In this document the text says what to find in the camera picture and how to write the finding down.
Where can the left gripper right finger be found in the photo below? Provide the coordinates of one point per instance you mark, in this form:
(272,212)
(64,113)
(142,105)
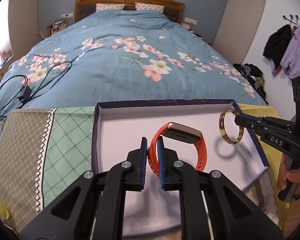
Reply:
(211,206)

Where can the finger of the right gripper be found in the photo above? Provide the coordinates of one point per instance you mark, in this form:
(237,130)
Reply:
(252,127)
(245,119)

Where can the patterned green yellow blanket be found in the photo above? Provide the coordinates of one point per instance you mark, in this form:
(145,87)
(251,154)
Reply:
(42,151)

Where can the orange smart watch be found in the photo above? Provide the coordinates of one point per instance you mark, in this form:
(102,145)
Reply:
(181,133)

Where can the right dotted pillow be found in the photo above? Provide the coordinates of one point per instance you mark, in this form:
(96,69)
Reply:
(147,6)

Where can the wooden headboard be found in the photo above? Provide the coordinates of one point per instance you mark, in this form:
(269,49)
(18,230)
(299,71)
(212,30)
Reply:
(172,9)

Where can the purple hanging jacket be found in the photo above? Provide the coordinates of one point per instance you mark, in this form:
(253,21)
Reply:
(290,62)

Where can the dotted pillow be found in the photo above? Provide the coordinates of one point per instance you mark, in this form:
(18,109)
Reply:
(147,6)
(109,6)

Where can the black hanging jacket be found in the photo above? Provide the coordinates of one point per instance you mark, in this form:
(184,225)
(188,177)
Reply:
(277,44)

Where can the left dotted pillow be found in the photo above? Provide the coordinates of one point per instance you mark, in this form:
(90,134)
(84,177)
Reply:
(109,6)

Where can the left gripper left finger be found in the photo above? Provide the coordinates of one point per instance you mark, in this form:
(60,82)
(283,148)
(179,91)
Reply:
(92,207)

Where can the blue floral duvet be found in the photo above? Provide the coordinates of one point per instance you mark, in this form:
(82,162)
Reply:
(120,56)

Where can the person's right hand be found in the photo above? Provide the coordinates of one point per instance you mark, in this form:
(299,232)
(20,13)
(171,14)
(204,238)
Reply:
(286,175)

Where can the gold tortoise bangle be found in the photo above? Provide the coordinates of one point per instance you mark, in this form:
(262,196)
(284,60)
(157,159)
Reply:
(230,132)

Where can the black wall coat hook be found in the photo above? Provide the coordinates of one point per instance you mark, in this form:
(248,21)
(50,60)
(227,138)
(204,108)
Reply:
(292,19)

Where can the pink sleeve forearm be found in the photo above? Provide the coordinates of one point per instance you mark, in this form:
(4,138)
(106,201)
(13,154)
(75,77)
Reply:
(292,219)

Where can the dark clothes pile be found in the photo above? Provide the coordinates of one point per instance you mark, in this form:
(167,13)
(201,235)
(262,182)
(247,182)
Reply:
(254,76)

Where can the dark blue jewelry tray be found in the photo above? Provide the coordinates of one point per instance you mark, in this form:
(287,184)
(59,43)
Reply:
(203,134)

